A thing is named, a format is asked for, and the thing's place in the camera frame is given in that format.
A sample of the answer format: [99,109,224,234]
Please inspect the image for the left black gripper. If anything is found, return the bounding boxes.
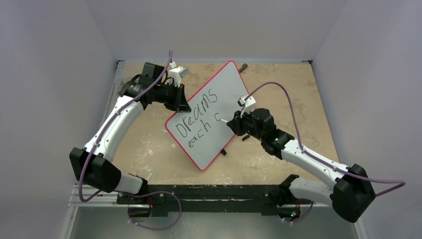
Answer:
[154,82,190,112]

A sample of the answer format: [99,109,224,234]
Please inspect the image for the red framed whiteboard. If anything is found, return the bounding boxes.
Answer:
[165,60,249,171]

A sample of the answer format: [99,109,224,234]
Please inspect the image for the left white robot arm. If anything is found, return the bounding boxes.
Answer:
[69,61,191,204]

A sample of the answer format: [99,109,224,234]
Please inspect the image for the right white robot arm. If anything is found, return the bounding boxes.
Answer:
[226,108,376,223]

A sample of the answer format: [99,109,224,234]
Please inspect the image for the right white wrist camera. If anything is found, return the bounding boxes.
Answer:
[237,95,256,118]

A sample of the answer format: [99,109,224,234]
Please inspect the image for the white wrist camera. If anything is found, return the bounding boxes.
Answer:
[237,95,256,118]
[168,61,190,87]

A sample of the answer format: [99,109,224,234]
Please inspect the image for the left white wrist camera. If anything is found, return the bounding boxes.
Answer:
[168,61,190,87]

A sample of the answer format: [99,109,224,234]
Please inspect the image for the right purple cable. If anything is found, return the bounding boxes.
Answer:
[245,82,406,198]

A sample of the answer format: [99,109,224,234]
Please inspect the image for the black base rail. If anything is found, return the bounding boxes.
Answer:
[116,185,311,217]

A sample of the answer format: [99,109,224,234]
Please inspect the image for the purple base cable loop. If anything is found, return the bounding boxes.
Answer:
[126,191,182,231]

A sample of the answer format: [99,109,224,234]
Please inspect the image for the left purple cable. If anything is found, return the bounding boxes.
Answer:
[78,50,174,203]

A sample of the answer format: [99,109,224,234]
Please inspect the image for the aluminium frame rail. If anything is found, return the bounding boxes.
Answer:
[67,184,330,209]

